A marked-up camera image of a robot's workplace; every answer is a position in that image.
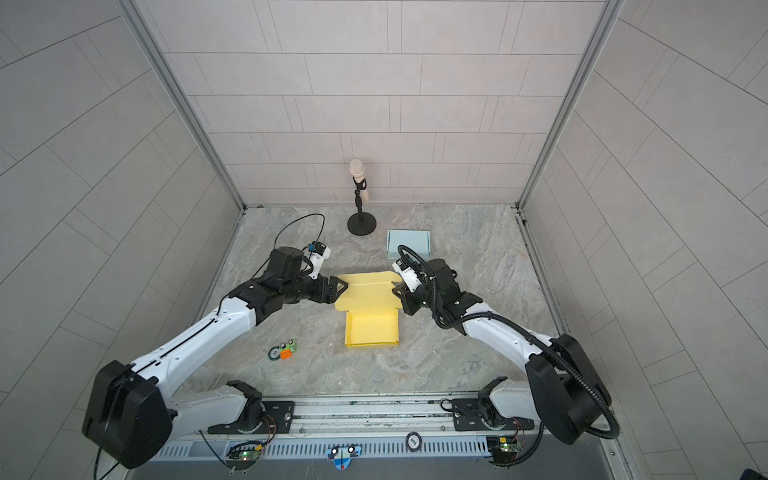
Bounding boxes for right circuit board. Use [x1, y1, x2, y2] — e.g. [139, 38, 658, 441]
[486, 436, 521, 466]

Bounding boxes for circuit board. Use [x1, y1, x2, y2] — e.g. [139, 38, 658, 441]
[486, 436, 521, 466]
[227, 441, 265, 462]

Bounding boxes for left circuit board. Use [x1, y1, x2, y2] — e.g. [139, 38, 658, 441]
[227, 441, 265, 462]

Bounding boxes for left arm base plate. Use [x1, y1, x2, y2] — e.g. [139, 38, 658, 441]
[206, 401, 295, 435]

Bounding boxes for aluminium mounting rail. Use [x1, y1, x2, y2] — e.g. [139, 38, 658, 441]
[117, 392, 619, 444]

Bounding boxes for light blue paper box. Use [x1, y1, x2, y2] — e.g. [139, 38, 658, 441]
[386, 229, 431, 261]

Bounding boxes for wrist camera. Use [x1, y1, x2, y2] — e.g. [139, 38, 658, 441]
[392, 259, 422, 293]
[306, 241, 330, 280]

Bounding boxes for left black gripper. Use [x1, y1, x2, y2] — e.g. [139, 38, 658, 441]
[280, 271, 351, 305]

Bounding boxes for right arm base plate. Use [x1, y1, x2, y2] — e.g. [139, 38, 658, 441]
[440, 398, 535, 432]

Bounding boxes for round black badge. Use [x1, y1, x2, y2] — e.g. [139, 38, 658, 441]
[405, 432, 423, 453]

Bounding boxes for blue sticker marker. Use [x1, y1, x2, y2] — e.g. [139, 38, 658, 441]
[326, 445, 361, 471]

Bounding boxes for orange green small toy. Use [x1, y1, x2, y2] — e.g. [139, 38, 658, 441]
[278, 339, 296, 359]

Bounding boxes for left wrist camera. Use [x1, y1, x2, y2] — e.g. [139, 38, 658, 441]
[306, 241, 330, 280]

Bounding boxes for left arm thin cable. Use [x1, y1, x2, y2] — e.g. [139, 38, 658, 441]
[215, 212, 328, 313]

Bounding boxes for beige microphone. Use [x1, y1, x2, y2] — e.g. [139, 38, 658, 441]
[349, 159, 370, 203]

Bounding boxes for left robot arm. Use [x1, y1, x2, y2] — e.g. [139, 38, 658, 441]
[81, 241, 348, 469]

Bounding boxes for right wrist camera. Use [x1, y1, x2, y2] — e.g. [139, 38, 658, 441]
[392, 259, 422, 293]

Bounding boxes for yellow paper box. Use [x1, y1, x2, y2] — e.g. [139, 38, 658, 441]
[334, 271, 402, 349]

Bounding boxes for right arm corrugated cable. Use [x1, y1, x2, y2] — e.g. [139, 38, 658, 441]
[397, 244, 621, 441]

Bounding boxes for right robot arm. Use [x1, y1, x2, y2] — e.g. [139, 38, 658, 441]
[392, 255, 621, 444]

